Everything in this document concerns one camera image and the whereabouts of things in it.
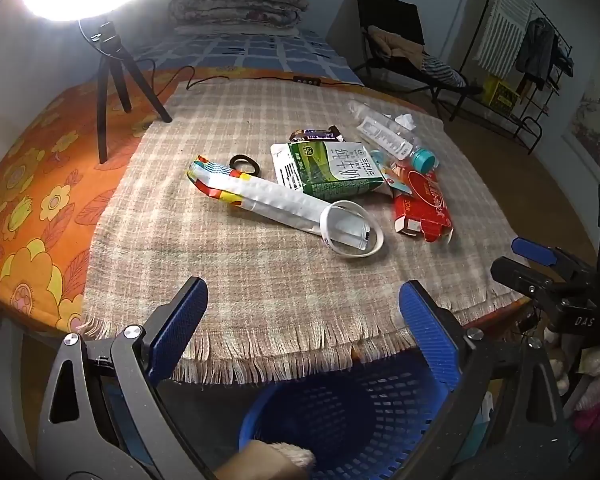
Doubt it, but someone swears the green and white milk carton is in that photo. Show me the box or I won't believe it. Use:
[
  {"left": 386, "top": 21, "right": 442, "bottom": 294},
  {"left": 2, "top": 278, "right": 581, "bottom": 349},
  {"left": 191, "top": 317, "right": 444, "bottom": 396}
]
[{"left": 271, "top": 140, "right": 396, "bottom": 201}]

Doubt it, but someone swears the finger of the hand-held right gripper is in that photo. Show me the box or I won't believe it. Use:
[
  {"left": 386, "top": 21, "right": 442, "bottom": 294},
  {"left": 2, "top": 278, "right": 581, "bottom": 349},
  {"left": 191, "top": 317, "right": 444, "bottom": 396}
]
[
  {"left": 491, "top": 256, "right": 563, "bottom": 311},
  {"left": 511, "top": 236, "right": 598, "bottom": 283}
]

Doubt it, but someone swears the yellow plastic crate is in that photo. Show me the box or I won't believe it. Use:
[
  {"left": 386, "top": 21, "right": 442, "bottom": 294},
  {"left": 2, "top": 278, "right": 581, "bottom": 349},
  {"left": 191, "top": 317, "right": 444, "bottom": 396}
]
[{"left": 482, "top": 76, "right": 521, "bottom": 111}]

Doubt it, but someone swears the striped cloth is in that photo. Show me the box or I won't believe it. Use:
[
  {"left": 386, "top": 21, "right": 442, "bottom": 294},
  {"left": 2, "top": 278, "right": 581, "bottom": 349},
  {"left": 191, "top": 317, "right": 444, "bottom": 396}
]
[{"left": 420, "top": 55, "right": 468, "bottom": 88}]

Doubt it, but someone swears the white fringed towel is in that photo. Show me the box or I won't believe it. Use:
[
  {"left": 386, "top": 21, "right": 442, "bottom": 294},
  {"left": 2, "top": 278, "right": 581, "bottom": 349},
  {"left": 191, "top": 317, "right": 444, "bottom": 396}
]
[{"left": 475, "top": 0, "right": 536, "bottom": 76}]

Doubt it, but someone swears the red cardboard box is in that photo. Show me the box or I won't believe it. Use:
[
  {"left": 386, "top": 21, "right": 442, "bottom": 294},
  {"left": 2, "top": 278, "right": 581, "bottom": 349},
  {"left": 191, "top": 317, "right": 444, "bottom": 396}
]
[{"left": 382, "top": 167, "right": 453, "bottom": 243}]

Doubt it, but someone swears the black hair tie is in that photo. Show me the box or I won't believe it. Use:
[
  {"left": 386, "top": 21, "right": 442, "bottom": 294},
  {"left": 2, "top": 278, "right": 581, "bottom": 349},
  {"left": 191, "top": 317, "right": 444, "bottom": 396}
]
[{"left": 229, "top": 154, "right": 262, "bottom": 178}]

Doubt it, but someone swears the blue plastic basket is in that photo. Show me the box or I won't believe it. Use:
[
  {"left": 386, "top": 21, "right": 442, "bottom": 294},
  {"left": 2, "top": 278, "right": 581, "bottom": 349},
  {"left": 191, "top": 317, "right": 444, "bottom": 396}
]
[{"left": 238, "top": 355, "right": 481, "bottom": 480}]

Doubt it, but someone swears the wall poster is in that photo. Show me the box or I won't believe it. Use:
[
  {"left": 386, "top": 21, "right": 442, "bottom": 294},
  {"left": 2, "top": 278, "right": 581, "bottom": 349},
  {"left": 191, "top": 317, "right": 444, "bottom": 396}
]
[{"left": 562, "top": 80, "right": 600, "bottom": 181}]

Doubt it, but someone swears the black folding chair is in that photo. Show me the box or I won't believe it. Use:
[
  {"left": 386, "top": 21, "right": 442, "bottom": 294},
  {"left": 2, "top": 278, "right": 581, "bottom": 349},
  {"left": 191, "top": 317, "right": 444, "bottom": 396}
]
[{"left": 352, "top": 0, "right": 483, "bottom": 121}]

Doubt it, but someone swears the black cable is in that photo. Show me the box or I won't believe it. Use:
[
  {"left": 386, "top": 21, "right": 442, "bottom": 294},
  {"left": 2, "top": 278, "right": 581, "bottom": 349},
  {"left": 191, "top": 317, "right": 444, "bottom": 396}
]
[{"left": 130, "top": 57, "right": 296, "bottom": 92}]

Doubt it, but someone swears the white plastic ring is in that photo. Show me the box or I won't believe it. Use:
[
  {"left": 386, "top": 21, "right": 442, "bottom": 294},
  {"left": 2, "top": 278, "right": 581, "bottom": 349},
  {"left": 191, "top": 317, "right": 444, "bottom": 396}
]
[{"left": 319, "top": 200, "right": 385, "bottom": 259}]

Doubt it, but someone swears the folded floral quilt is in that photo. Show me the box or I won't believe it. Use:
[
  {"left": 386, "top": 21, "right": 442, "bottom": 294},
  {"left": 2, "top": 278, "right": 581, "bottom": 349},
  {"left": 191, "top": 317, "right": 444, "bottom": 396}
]
[{"left": 169, "top": 0, "right": 311, "bottom": 31}]

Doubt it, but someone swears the dark jacket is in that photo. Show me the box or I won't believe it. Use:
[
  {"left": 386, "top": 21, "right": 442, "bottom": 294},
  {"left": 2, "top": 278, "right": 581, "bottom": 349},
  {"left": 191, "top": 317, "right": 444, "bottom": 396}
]
[{"left": 515, "top": 17, "right": 576, "bottom": 91}]

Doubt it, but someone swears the dark purple candy wrapper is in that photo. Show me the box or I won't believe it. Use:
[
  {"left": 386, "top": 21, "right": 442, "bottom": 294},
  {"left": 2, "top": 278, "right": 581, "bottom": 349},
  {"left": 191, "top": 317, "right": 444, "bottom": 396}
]
[{"left": 289, "top": 126, "right": 343, "bottom": 143}]

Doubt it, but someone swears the long white snack packet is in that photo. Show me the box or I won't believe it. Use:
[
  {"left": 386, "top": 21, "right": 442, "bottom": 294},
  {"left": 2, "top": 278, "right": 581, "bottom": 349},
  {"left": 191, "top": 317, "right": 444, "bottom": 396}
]
[{"left": 186, "top": 156, "right": 371, "bottom": 251}]

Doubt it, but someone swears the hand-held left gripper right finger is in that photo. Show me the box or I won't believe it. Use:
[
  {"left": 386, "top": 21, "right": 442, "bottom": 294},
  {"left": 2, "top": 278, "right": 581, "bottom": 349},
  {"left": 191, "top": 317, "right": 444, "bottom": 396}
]
[{"left": 399, "top": 280, "right": 576, "bottom": 480}]

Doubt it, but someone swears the orange floral bed sheet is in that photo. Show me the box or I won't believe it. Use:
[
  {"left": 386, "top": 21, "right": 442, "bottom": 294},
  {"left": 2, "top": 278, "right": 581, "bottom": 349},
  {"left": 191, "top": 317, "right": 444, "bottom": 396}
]
[{"left": 0, "top": 66, "right": 531, "bottom": 356}]

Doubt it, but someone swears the beige plaid fringed cloth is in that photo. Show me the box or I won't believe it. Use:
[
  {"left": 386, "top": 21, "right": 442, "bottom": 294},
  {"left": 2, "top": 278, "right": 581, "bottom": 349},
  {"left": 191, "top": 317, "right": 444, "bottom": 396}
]
[{"left": 82, "top": 79, "right": 518, "bottom": 385}]

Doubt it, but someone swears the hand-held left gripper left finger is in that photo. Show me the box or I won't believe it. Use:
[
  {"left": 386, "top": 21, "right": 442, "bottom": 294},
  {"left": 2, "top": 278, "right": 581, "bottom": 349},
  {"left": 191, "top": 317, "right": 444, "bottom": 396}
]
[{"left": 36, "top": 276, "right": 216, "bottom": 480}]

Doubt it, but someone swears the black drying rack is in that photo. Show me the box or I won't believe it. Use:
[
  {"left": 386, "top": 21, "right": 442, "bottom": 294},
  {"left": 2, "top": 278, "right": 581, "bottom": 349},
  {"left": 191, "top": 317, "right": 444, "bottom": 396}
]
[{"left": 460, "top": 0, "right": 576, "bottom": 156}]

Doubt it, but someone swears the tan garment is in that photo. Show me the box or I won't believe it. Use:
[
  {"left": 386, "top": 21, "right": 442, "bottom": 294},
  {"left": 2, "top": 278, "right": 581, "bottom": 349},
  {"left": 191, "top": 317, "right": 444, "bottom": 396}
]
[{"left": 367, "top": 27, "right": 426, "bottom": 61}]

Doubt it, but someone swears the clear plastic bottle teal cap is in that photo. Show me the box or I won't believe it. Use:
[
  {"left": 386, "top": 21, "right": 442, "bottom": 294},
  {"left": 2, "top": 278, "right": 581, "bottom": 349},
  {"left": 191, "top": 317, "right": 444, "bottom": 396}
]
[{"left": 347, "top": 100, "right": 438, "bottom": 172}]

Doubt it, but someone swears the small blue and orange packet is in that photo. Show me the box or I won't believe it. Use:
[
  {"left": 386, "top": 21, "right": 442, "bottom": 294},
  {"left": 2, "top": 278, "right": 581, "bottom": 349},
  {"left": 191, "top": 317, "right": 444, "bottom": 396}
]
[{"left": 380, "top": 162, "right": 415, "bottom": 195}]

